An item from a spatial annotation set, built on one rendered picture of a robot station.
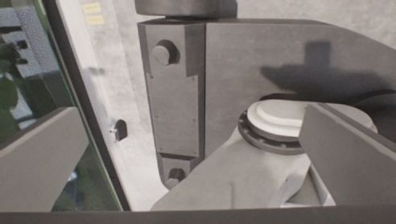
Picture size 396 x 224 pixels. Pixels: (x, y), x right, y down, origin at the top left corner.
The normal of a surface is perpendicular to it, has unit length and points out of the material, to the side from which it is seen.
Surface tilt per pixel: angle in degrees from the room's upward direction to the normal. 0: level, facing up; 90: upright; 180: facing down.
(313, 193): 90
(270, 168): 90
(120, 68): 0
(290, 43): 0
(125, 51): 0
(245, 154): 90
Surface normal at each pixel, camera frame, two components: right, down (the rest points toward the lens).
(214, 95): -0.18, 0.48
